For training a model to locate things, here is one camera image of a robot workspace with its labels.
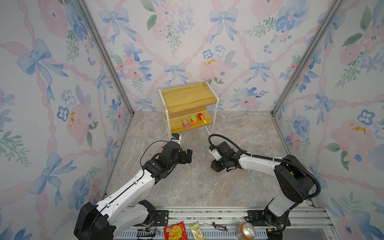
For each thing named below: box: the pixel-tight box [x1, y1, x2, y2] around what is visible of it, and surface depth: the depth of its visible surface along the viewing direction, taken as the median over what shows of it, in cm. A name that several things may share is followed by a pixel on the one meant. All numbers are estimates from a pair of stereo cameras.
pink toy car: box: [182, 119, 190, 129], surface depth 92 cm
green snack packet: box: [189, 221, 206, 240], surface depth 70 cm
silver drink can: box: [236, 222, 256, 240], surface depth 63 cm
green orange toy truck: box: [190, 115, 198, 125], surface depth 94 cm
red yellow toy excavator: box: [197, 113, 207, 124], surface depth 95 cm
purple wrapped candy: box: [212, 222, 228, 232], surface depth 73 cm
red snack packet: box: [163, 221, 188, 240], surface depth 71 cm
